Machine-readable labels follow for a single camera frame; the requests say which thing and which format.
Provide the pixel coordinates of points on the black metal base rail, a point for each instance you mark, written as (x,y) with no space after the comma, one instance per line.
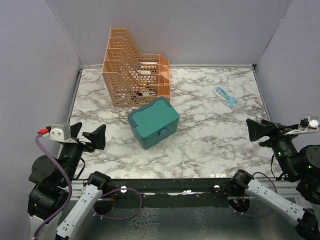
(182,192)

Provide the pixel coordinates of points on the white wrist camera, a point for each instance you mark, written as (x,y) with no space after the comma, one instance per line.
(308,125)
(57,132)

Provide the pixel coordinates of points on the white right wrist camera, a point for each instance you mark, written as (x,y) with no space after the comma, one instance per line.
(308,125)

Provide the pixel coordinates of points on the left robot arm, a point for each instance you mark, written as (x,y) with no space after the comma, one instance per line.
(53,173)

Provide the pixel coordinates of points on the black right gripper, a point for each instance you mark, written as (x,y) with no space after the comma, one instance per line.
(255,130)

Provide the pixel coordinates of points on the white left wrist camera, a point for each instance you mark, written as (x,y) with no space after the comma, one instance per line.
(57,132)

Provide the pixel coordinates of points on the blue toothbrush blister pack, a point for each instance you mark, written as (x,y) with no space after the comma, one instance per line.
(227,99)

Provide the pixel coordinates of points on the teal plastic medicine box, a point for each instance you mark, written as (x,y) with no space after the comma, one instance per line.
(153,122)

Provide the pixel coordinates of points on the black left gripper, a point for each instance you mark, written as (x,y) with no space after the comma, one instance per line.
(97,136)

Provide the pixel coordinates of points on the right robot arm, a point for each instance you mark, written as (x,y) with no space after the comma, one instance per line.
(298,200)

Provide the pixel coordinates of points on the peach plastic file organizer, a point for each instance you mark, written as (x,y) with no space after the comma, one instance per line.
(132,78)

